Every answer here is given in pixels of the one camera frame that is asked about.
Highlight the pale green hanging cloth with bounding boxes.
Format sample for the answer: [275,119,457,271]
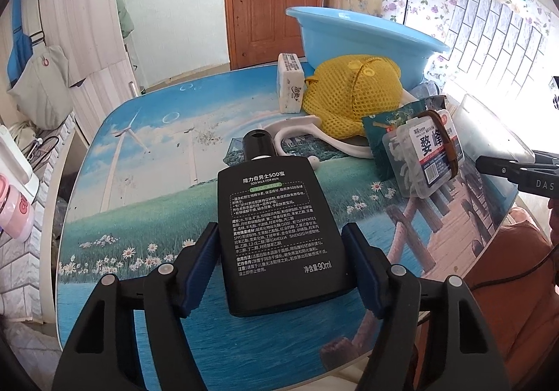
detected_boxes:
[116,0,134,43]

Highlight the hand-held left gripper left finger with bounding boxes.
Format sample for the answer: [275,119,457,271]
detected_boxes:
[51,222,220,391]

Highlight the clear plastic bottle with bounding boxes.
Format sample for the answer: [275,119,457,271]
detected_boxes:
[411,80,442,101]

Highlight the person's orange clothing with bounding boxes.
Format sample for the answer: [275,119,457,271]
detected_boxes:
[463,205,559,391]

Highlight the black lotion bottle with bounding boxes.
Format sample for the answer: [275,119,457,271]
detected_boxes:
[217,129,354,317]

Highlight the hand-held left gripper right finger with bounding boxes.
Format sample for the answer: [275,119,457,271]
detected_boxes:
[341,223,511,391]

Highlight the blue hanging garment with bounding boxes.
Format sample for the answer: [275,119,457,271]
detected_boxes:
[6,0,35,86]

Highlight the yellow mesh hat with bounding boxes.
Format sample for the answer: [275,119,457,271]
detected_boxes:
[303,58,413,139]

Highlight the pink cup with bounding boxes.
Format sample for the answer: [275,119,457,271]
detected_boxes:
[0,175,34,242]

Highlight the dark green foil packet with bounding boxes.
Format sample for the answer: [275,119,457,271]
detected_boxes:
[362,96,447,182]

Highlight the clear plastic box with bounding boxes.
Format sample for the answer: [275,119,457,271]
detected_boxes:
[450,93,536,165]

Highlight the white brick wall sticker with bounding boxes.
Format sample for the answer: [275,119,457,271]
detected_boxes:
[444,0,547,83]

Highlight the brown wooden door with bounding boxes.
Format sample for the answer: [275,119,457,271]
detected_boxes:
[223,0,328,71]

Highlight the white soap bar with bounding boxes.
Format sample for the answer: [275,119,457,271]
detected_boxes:
[277,53,306,113]

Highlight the black cable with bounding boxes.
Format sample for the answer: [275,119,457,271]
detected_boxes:
[469,243,559,292]

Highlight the white appliance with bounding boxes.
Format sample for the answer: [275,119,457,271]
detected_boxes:
[0,125,41,196]

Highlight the light blue plastic basin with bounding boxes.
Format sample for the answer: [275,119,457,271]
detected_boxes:
[286,6,450,88]

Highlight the white brick patterned counter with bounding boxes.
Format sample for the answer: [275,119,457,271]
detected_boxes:
[0,112,85,323]

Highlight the pale green tote bag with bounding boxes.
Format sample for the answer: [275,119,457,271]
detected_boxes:
[6,45,75,130]

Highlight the scenery printed desktop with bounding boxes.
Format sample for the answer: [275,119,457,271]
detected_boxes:
[51,64,525,391]

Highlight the clear floss pick box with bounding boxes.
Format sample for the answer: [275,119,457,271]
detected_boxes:
[382,109,464,199]

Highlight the white panelled cabinet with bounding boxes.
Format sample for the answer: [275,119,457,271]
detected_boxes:
[22,0,141,143]

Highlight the white plastic hook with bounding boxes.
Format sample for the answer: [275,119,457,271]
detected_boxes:
[262,115,376,167]

